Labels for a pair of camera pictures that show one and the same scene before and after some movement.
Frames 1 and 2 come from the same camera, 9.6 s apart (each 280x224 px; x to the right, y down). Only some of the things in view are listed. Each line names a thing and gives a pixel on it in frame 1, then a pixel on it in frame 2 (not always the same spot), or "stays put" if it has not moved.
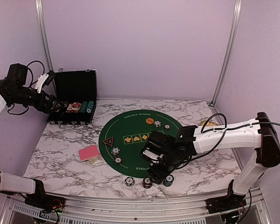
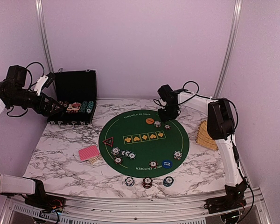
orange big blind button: x=149 y=121 stays put
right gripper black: x=158 y=176 to x=164 y=118
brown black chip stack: x=147 y=183 stays put
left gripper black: x=46 y=108 stays put
